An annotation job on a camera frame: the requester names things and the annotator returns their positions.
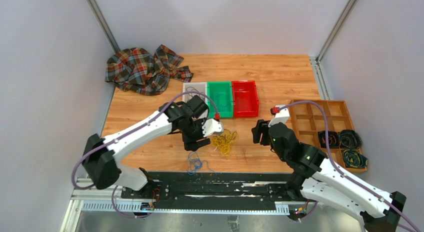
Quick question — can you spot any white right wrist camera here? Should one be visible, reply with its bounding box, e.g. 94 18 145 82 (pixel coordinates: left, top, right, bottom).
268 104 290 128

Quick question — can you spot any yellow cable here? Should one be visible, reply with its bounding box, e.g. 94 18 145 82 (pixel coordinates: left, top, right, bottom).
210 129 239 158

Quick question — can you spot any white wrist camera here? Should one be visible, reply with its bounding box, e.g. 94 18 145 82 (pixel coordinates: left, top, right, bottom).
268 104 290 128
202 118 224 138

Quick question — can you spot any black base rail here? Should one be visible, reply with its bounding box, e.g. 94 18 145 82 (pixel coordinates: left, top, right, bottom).
71 170 375 221

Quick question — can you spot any plaid flannel cloth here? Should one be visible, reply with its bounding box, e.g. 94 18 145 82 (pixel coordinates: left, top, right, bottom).
105 44 194 96

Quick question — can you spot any white plastic bin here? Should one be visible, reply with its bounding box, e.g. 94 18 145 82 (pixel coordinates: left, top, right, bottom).
182 82 208 104

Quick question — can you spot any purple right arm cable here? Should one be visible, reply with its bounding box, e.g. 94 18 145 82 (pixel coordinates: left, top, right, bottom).
270 100 424 232

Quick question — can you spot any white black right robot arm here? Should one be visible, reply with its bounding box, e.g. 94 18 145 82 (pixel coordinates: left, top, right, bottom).
251 119 406 232

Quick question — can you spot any wooden compartment tray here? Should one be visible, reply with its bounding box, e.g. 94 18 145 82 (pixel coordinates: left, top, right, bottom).
288 100 369 174

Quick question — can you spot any brown cable in bin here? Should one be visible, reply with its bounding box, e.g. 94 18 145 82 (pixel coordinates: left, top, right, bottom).
184 86 207 102

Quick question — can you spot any red plastic bin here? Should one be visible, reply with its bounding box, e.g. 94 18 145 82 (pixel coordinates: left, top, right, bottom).
231 80 260 118

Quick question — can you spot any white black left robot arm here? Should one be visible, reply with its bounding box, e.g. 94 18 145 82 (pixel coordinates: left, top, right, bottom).
79 95 224 199

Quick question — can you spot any green plastic bin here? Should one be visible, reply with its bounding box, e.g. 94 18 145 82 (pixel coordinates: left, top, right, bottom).
207 81 234 119

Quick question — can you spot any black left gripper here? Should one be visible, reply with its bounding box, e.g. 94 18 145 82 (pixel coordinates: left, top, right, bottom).
182 117 212 152

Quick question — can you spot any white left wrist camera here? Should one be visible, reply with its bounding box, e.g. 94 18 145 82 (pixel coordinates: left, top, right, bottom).
202 118 224 138

